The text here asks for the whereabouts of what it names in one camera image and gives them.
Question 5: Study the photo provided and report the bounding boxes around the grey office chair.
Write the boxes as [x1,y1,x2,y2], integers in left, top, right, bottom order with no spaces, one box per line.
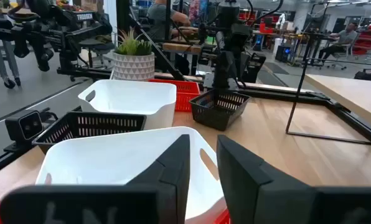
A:
[325,32,360,71]

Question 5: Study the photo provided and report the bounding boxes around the wooden shelf with black frame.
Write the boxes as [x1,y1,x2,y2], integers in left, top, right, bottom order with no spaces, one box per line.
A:
[285,32,371,146]

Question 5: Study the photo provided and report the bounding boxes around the black stool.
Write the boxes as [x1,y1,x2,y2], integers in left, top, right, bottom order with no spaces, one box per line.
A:
[79,39,115,69]

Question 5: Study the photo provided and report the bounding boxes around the white plastic basket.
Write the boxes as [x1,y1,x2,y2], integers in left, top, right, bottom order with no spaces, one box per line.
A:
[35,126,227,224]
[78,79,177,131]

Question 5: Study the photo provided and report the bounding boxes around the black slotted plastic basket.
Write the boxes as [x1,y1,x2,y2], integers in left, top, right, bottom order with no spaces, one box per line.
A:
[32,111,148,155]
[189,89,251,131]

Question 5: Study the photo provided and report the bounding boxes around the red storage rack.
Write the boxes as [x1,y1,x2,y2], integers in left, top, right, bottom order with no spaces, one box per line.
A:
[353,21,371,55]

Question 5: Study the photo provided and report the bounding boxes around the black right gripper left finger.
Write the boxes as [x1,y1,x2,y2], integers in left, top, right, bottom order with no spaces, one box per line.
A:
[0,133,192,224]

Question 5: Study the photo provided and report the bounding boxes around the black computer tower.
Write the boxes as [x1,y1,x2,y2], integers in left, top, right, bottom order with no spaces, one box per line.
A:
[275,45,294,63]

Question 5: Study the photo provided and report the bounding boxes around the person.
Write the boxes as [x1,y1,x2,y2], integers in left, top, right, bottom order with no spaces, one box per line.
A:
[317,23,359,63]
[146,0,199,43]

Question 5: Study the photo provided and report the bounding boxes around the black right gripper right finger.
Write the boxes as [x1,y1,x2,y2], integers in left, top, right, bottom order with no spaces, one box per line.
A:
[215,133,371,224]

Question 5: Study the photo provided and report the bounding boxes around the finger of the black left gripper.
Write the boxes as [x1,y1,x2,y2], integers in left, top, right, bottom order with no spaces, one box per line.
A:
[225,52,237,90]
[215,52,226,90]

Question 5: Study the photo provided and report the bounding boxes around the black table-level camera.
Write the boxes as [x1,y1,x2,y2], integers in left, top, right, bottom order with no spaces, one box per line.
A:
[4,108,45,144]

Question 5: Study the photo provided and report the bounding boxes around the green plant in patterned pot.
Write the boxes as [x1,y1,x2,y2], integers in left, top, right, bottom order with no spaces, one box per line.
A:
[111,27,156,82]

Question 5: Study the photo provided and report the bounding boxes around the black bag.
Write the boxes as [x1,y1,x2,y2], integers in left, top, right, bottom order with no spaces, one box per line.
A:
[354,68,371,82]

